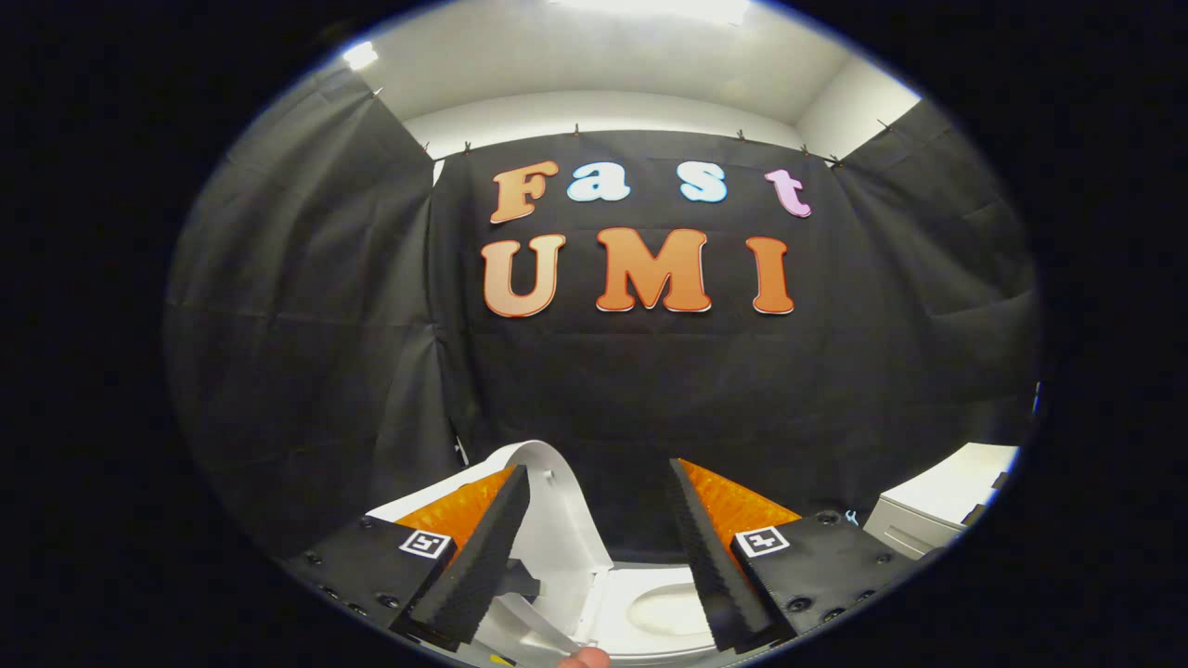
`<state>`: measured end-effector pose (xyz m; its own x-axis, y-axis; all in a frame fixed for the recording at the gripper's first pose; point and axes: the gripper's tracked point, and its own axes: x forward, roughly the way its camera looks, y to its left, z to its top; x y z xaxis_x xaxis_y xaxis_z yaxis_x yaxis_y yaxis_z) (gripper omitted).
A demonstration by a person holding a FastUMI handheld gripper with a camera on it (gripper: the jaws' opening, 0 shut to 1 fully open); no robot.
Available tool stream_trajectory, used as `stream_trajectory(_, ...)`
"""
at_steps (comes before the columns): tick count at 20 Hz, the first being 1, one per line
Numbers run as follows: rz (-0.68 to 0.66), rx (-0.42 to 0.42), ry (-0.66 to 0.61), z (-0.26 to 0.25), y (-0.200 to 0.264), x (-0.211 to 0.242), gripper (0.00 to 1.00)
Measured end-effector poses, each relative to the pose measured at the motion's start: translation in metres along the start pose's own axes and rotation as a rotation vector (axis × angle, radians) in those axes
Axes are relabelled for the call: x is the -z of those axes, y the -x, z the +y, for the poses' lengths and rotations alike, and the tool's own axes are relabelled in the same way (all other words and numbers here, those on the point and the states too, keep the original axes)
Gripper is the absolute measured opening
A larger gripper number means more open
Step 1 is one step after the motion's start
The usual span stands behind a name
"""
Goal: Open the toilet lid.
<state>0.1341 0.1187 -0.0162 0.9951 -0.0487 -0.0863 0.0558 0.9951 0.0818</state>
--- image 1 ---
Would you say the large ceiling light panel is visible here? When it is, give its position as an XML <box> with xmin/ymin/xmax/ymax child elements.
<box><xmin>555</xmin><ymin>0</ymin><xmax>751</xmax><ymax>26</ymax></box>

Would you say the white drawer cabinet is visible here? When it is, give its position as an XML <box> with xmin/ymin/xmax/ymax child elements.
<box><xmin>862</xmin><ymin>443</ymin><xmax>1023</xmax><ymax>561</ymax></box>

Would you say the black backdrop cloth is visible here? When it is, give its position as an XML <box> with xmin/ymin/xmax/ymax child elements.
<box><xmin>162</xmin><ymin>65</ymin><xmax>1042</xmax><ymax>569</ymax></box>

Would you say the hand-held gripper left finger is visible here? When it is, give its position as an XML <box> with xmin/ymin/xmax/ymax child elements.
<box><xmin>278</xmin><ymin>464</ymin><xmax>531</xmax><ymax>652</ymax></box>

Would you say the white toilet lid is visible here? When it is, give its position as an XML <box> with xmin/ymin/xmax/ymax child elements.
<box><xmin>444</xmin><ymin>440</ymin><xmax>615</xmax><ymax>655</ymax></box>

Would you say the white toilet bowl with seat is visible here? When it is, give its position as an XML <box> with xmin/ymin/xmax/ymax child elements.
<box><xmin>574</xmin><ymin>560</ymin><xmax>745</xmax><ymax>666</ymax></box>

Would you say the black round lid tab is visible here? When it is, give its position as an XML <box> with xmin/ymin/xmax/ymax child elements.
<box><xmin>501</xmin><ymin>560</ymin><xmax>542</xmax><ymax>600</ymax></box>

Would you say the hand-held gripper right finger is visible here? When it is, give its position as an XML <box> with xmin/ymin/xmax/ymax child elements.
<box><xmin>668</xmin><ymin>457</ymin><xmax>930</xmax><ymax>654</ymax></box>

